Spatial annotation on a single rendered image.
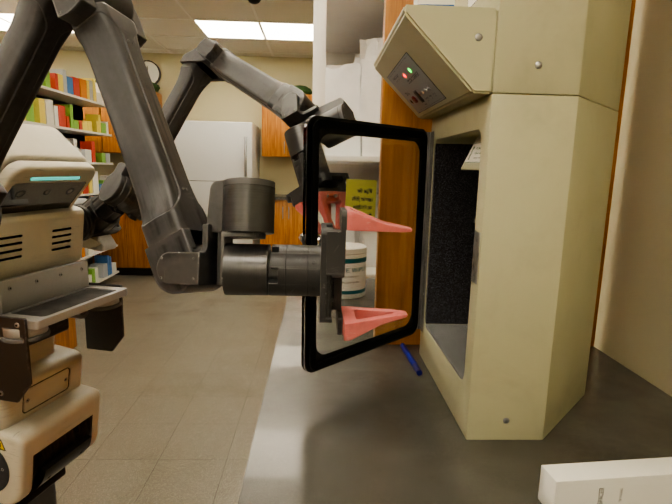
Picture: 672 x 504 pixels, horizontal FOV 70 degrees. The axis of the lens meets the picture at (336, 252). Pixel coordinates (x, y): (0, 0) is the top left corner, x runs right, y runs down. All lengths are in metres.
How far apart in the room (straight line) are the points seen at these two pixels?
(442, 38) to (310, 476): 0.56
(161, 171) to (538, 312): 0.51
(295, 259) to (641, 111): 0.84
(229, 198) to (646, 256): 0.84
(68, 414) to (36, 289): 0.29
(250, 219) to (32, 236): 0.66
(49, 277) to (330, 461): 0.70
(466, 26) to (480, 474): 0.55
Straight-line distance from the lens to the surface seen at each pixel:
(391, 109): 1.00
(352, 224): 0.49
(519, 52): 0.67
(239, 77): 1.09
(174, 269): 0.54
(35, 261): 1.13
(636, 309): 1.14
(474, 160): 0.76
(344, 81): 2.03
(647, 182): 1.12
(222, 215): 0.54
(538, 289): 0.70
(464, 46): 0.65
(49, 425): 1.18
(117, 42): 0.68
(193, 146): 5.67
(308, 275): 0.50
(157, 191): 0.59
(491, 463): 0.71
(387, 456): 0.69
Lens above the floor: 1.31
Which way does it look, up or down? 10 degrees down
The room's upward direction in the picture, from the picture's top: 1 degrees clockwise
